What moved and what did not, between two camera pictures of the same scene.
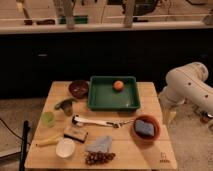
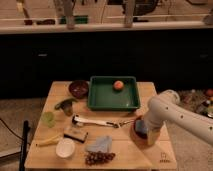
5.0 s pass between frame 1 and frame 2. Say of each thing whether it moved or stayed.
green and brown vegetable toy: stayed
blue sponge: stayed
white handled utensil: stayed
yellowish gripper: moved
